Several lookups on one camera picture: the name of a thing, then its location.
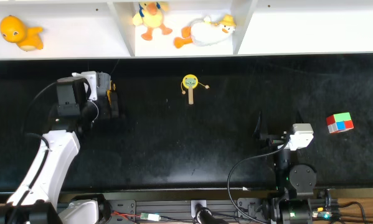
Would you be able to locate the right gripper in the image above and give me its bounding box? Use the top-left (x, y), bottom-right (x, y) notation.
top-left (253, 110), bottom-right (304, 150)

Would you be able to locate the many-coloured puzzle cube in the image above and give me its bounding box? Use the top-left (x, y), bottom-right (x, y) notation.
top-left (325, 111), bottom-right (355, 134)

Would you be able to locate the yellow rattle drum toy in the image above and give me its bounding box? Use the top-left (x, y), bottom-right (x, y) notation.
top-left (180, 73), bottom-right (210, 106)

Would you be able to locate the grey and yellow toy truck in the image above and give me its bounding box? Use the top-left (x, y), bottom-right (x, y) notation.
top-left (95, 72), bottom-right (117, 106)

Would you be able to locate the orange rubber dinosaur toy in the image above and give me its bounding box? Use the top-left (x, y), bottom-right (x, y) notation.
top-left (0, 14), bottom-right (45, 52)

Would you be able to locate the white plush duck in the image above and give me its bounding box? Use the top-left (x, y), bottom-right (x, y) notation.
top-left (172, 14), bottom-right (237, 49)

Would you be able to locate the yellow plush duck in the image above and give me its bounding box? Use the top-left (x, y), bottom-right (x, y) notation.
top-left (132, 1), bottom-right (174, 42)

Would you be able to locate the white shelf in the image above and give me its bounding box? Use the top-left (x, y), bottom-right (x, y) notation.
top-left (0, 0), bottom-right (373, 60)

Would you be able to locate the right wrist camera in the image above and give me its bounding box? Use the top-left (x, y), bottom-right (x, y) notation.
top-left (287, 123), bottom-right (315, 152)

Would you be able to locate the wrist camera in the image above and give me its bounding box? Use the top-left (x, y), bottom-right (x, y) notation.
top-left (287, 123), bottom-right (315, 152)
top-left (71, 70), bottom-right (98, 101)

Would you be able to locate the mounting rail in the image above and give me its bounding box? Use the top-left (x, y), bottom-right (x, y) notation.
top-left (105, 198), bottom-right (369, 224)

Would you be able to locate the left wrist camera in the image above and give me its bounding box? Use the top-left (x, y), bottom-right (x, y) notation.
top-left (71, 70), bottom-right (98, 101)

